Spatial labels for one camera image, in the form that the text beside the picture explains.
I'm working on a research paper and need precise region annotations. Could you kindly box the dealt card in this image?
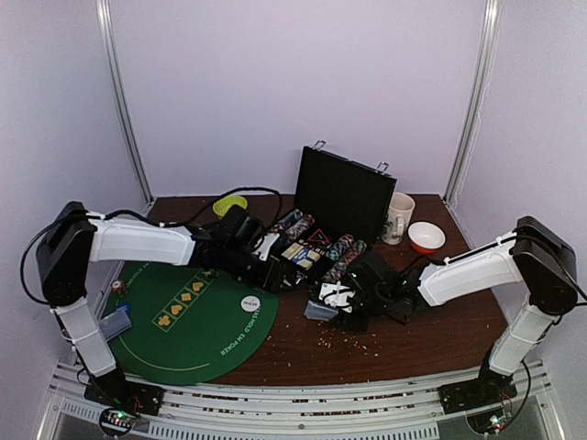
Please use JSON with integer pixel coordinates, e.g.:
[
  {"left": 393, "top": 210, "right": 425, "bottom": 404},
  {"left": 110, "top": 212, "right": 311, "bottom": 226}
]
[{"left": 99, "top": 309, "right": 132, "bottom": 342}]

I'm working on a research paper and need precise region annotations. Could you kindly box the beige cup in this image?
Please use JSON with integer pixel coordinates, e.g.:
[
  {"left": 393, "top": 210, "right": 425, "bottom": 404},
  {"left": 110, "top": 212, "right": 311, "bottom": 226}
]
[{"left": 381, "top": 192, "right": 415, "bottom": 245}]

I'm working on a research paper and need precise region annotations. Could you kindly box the right black cable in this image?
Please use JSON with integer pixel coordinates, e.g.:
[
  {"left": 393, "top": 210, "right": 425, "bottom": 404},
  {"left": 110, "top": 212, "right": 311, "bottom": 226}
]
[{"left": 515, "top": 233, "right": 587, "bottom": 306}]

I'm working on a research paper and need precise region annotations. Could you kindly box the black red triangle token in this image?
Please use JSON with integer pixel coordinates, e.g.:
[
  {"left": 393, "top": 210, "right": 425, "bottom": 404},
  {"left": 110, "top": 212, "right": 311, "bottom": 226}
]
[{"left": 307, "top": 229, "right": 330, "bottom": 248}]

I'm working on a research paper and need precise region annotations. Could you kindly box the orange white bowl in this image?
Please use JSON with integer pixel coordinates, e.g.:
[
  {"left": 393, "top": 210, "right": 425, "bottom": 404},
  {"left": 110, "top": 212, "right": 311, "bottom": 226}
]
[{"left": 407, "top": 222, "right": 446, "bottom": 255}]

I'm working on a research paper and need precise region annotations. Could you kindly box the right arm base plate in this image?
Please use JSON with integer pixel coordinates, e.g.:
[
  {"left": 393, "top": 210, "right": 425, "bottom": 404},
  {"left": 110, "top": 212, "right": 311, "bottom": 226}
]
[{"left": 437, "top": 379, "right": 517, "bottom": 414}]

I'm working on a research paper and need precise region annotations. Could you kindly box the blue boxed card deck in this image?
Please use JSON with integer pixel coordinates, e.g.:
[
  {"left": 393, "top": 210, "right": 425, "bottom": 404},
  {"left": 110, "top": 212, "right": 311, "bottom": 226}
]
[{"left": 282, "top": 243, "right": 321, "bottom": 270}]

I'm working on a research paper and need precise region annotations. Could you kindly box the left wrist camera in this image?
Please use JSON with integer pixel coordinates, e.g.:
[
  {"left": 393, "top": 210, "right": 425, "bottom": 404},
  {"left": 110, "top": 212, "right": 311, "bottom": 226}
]
[{"left": 221, "top": 204, "right": 262, "bottom": 246}]

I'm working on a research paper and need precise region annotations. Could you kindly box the blue small blind button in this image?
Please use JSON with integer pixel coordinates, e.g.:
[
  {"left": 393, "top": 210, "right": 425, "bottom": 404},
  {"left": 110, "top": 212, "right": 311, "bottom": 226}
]
[{"left": 116, "top": 303, "right": 131, "bottom": 314}]

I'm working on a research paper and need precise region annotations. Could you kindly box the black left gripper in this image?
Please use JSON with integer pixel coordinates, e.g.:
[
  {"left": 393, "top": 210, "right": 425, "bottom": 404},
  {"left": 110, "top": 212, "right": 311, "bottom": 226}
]
[{"left": 220, "top": 242, "right": 298, "bottom": 294}]

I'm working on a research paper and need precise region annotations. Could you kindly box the poker chip row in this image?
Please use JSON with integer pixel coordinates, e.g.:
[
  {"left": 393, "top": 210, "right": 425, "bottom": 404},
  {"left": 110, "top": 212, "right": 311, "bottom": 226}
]
[
  {"left": 321, "top": 234, "right": 368, "bottom": 283},
  {"left": 269, "top": 209, "right": 304, "bottom": 234},
  {"left": 283, "top": 214, "right": 315, "bottom": 243}
]

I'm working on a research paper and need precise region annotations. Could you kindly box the green round poker mat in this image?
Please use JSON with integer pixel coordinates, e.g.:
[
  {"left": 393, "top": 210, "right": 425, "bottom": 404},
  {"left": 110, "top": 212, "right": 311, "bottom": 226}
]
[{"left": 105, "top": 263, "right": 279, "bottom": 386}]

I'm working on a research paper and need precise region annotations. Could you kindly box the aluminium post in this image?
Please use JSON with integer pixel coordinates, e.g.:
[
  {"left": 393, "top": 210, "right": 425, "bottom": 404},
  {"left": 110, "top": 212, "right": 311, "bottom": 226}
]
[
  {"left": 444, "top": 0, "right": 501, "bottom": 209},
  {"left": 95, "top": 0, "right": 155, "bottom": 205}
]

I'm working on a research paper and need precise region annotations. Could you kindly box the right aluminium post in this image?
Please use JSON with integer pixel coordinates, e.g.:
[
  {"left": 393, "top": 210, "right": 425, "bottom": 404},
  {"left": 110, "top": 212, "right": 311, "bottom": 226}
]
[{"left": 444, "top": 0, "right": 501, "bottom": 209}]

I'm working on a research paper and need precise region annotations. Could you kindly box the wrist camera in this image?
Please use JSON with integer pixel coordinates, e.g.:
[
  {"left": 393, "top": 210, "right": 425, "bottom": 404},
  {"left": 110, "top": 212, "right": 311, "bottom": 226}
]
[
  {"left": 347, "top": 250, "right": 399, "bottom": 292},
  {"left": 221, "top": 204, "right": 262, "bottom": 246}
]

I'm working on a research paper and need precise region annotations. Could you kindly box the lime green bowl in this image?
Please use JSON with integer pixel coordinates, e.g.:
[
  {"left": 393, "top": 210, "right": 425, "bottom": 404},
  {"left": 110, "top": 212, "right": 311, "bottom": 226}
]
[{"left": 213, "top": 194, "right": 248, "bottom": 218}]

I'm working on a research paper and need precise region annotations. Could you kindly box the small poker chip stack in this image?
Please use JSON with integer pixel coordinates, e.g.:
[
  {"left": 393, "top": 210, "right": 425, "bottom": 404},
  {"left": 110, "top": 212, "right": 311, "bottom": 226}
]
[{"left": 111, "top": 280, "right": 127, "bottom": 297}]

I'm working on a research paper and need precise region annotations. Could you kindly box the left aluminium post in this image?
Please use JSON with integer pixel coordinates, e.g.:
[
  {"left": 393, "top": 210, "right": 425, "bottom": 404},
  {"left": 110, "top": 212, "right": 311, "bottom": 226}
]
[{"left": 95, "top": 0, "right": 155, "bottom": 205}]

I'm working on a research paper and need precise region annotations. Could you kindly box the poker chip row right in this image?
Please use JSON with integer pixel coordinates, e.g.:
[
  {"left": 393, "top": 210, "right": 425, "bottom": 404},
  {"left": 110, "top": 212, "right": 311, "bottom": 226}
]
[{"left": 321, "top": 234, "right": 368, "bottom": 283}]

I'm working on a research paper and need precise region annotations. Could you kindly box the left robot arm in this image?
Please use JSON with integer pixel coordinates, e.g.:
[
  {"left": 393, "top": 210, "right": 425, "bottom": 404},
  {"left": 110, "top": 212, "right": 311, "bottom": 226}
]
[{"left": 27, "top": 201, "right": 297, "bottom": 407}]

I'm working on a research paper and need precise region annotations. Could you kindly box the poker chip row far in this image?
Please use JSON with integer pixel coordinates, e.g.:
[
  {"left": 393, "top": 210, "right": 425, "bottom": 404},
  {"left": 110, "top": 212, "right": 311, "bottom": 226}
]
[{"left": 269, "top": 209, "right": 304, "bottom": 234}]

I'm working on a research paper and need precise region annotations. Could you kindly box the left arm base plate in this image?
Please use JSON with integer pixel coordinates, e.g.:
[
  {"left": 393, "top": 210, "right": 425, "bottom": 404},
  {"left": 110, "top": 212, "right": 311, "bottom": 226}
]
[{"left": 83, "top": 382, "right": 164, "bottom": 416}]

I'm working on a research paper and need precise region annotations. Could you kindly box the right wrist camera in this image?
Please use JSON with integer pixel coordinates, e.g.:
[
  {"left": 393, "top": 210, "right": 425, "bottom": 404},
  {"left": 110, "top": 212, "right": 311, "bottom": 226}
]
[{"left": 347, "top": 250, "right": 399, "bottom": 292}]

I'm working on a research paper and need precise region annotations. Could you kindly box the grey playing card deck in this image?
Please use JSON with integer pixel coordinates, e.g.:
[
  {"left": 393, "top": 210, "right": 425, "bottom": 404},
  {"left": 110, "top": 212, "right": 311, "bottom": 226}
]
[{"left": 304, "top": 301, "right": 338, "bottom": 322}]

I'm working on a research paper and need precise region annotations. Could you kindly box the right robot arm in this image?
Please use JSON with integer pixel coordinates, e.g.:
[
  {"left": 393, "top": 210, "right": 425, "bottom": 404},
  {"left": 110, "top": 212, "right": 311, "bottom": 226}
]
[{"left": 319, "top": 216, "right": 584, "bottom": 409}]

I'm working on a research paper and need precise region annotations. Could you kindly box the white dealer button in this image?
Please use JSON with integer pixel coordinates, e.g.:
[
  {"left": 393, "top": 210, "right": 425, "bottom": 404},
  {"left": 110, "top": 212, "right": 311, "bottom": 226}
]
[{"left": 240, "top": 295, "right": 261, "bottom": 313}]

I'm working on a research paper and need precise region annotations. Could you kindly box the black poker chip case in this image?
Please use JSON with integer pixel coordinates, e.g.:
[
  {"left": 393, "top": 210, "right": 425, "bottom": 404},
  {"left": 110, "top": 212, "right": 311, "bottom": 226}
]
[{"left": 267, "top": 147, "right": 396, "bottom": 287}]

